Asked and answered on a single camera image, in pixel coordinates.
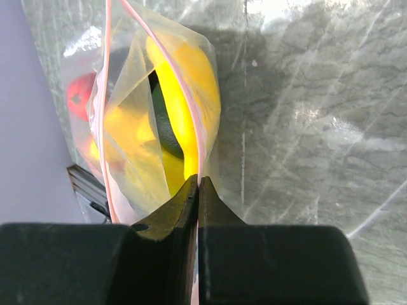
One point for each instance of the yellow star fruit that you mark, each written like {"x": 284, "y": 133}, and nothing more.
{"x": 148, "y": 167}

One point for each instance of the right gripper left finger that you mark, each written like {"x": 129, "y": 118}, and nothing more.
{"x": 149, "y": 262}

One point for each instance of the green avocado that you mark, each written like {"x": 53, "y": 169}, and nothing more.
{"x": 165, "y": 132}

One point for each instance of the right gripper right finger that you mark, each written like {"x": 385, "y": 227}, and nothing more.
{"x": 272, "y": 264}

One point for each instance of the clear zip top bag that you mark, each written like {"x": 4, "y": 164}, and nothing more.
{"x": 116, "y": 52}

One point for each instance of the aluminium mounting rail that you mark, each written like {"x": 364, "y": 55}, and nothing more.
{"x": 91, "y": 195}

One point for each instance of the yellow banana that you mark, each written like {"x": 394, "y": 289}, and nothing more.
{"x": 201, "y": 79}

